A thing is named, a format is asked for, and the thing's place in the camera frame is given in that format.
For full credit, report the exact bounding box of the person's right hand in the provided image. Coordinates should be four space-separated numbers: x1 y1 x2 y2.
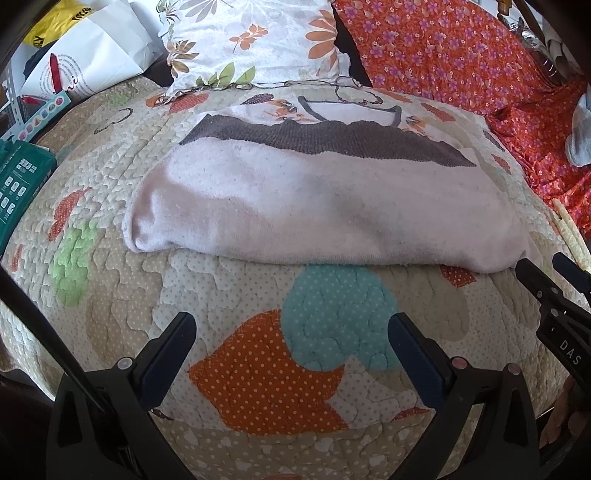
539 375 581 449

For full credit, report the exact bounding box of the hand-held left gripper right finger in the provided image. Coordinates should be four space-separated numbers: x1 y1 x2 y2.
388 312 541 480

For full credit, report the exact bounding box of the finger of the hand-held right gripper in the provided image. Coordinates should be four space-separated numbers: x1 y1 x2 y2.
553 253 591 298
516 258 563 306

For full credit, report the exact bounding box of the quilted patchwork bedspread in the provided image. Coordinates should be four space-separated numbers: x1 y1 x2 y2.
0 76 591 480

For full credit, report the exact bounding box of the silver foil sheet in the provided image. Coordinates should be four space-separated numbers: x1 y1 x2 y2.
499 0 571 86

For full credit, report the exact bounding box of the black cable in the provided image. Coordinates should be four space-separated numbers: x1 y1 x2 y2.
0 265 116 416

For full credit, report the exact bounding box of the teal box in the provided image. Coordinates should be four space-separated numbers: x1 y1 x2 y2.
0 141 56 250

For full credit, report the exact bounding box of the colourful dotted flat box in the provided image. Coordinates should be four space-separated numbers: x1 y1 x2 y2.
0 90 72 144

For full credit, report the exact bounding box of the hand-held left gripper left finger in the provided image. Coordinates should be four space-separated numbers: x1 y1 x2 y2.
45 311 198 480

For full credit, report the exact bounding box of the white floral pillow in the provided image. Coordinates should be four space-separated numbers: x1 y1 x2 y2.
157 0 354 104

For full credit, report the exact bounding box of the white paper bag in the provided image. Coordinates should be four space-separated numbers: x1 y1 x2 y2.
21 0 158 100

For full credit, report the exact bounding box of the white grey cloth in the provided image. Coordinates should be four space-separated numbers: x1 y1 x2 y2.
566 92 591 167

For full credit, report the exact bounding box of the orange floral cloth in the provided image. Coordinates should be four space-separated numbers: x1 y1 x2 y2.
332 0 591 204

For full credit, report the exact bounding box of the white and grey shirt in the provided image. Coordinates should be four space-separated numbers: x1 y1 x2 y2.
122 90 546 274

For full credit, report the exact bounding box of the yellow plastic bag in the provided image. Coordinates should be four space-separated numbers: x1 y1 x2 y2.
23 0 95 47

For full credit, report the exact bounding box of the grey perforated bar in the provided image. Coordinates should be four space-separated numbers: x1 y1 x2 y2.
0 74 24 134

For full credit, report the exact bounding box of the cream ribbed strip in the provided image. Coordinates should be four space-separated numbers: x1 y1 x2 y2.
551 198 591 273

